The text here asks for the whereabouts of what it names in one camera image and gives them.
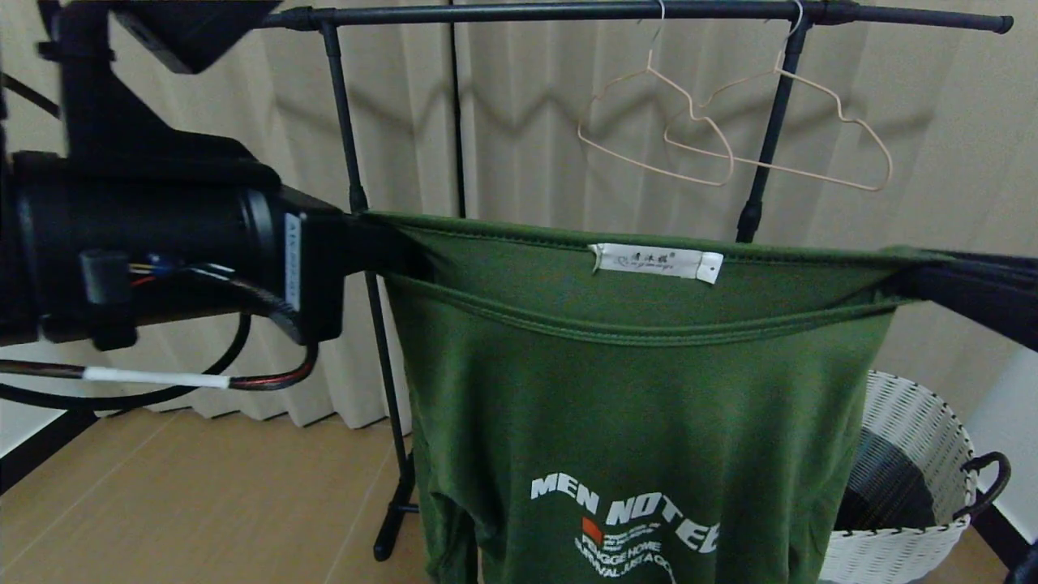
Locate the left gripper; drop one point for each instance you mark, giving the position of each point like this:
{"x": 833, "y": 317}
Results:
{"x": 162, "y": 219}

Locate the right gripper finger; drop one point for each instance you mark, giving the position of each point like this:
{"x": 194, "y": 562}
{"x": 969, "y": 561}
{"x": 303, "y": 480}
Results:
{"x": 997, "y": 265}
{"x": 989, "y": 304}

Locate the pink clothes hanger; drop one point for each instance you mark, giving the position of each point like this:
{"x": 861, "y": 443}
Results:
{"x": 780, "y": 65}
{"x": 649, "y": 62}

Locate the green printed shirt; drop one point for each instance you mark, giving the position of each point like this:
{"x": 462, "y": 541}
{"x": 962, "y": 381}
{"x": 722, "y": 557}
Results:
{"x": 608, "y": 405}

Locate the white laundry basket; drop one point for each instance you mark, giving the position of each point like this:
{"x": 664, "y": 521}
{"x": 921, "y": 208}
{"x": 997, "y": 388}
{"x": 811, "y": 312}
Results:
{"x": 908, "y": 405}

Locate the black clothes rack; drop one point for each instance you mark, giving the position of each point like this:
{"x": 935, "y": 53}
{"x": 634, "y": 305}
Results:
{"x": 568, "y": 11}

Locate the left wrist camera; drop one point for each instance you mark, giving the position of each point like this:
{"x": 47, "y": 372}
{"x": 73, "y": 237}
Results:
{"x": 89, "y": 97}

